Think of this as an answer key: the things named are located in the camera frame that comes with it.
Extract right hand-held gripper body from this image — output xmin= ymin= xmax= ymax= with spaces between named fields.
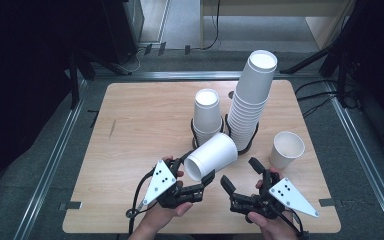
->
xmin=229 ymin=168 xmax=320 ymax=221

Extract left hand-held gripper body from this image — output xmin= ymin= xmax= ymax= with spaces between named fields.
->
xmin=142 ymin=158 xmax=205 ymax=210

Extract white paper cup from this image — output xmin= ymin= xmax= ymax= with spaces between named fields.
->
xmin=183 ymin=132 xmax=239 ymax=183
xmin=269 ymin=130 xmax=306 ymax=170

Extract tall stack of white cups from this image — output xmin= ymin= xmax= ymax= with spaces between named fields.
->
xmin=228 ymin=49 xmax=278 ymax=152

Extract person's left hand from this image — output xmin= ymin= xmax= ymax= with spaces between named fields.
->
xmin=141 ymin=155 xmax=194 ymax=233

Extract person's right hand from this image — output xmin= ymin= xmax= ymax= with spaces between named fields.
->
xmin=246 ymin=166 xmax=301 ymax=240

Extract short stack of white cups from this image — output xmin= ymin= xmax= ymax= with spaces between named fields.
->
xmin=193 ymin=88 xmax=224 ymax=146

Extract black tripod leg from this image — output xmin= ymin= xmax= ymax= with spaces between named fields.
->
xmin=279 ymin=0 xmax=359 ymax=75

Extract black metal stand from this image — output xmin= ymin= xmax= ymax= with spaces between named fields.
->
xmin=68 ymin=49 xmax=96 ymax=109

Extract black cabinet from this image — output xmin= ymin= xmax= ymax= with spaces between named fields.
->
xmin=101 ymin=0 xmax=145 ymax=65

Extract black equipment stand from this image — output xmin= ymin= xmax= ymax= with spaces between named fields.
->
xmin=319 ymin=0 xmax=384 ymax=159

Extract light wooden furniture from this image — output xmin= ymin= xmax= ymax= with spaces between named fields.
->
xmin=199 ymin=0 xmax=358 ymax=51

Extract dark curtain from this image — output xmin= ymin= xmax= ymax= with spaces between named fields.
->
xmin=0 ymin=0 xmax=78 ymax=188

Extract aluminium frame rail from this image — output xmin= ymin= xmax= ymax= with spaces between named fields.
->
xmin=13 ymin=79 xmax=89 ymax=240
xmin=93 ymin=70 xmax=324 ymax=81
xmin=324 ymin=79 xmax=384 ymax=231

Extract black floor cables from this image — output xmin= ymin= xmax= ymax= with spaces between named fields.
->
xmin=294 ymin=78 xmax=358 ymax=118

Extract white floor cable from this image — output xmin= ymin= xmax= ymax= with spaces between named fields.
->
xmin=119 ymin=46 xmax=148 ymax=74

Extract hanging black cable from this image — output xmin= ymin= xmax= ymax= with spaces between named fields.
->
xmin=201 ymin=0 xmax=222 ymax=51

